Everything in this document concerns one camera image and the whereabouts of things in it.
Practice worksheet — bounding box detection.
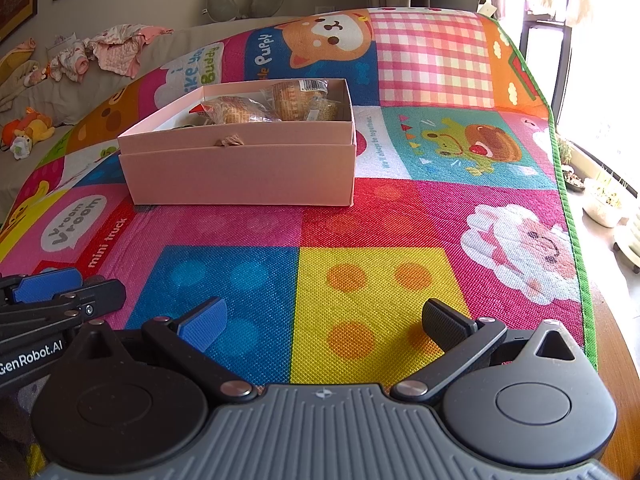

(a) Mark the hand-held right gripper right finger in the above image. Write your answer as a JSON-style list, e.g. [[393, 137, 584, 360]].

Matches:
[[390, 298, 576, 403]]

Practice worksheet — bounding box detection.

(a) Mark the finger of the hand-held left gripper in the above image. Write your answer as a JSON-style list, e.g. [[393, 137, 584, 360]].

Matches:
[[0, 267, 84, 306], [0, 279, 127, 333]]

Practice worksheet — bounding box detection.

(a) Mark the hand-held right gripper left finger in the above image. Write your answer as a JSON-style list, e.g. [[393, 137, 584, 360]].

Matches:
[[75, 297, 258, 403]]

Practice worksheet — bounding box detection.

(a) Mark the pink cardboard box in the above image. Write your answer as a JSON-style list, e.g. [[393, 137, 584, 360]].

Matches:
[[117, 78, 357, 207]]

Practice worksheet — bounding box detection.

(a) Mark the bread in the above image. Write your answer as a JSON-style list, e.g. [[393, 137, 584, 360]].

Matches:
[[262, 79, 341, 122], [202, 95, 281, 125]]

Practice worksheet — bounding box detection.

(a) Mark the colourful cartoon play mat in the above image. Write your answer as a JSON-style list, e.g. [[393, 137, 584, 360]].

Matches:
[[0, 7, 598, 391]]

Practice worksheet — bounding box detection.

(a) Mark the orange plush toy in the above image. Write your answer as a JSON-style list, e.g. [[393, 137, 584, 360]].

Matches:
[[2, 107, 56, 146]]

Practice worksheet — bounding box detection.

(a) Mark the beige sofa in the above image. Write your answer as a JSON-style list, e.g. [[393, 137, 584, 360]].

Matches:
[[0, 22, 281, 211]]

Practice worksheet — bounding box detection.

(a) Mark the dark plant dish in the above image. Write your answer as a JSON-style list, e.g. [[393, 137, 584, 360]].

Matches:
[[562, 165, 587, 193]]

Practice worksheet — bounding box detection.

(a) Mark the white plant pot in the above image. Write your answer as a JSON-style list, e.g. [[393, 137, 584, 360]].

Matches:
[[582, 175, 626, 228]]

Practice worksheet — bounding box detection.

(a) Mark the pale round plant pot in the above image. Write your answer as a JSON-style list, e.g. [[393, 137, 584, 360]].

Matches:
[[615, 220, 640, 275]]

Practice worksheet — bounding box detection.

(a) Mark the white pink baby garment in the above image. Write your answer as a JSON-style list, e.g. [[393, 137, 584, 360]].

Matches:
[[47, 40, 91, 83]]

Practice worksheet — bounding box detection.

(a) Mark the pink baby clothes pile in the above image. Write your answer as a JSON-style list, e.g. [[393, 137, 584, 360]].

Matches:
[[90, 24, 173, 78]]

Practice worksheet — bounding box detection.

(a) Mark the large framed wall picture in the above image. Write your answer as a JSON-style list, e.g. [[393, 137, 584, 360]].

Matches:
[[0, 0, 41, 43]]

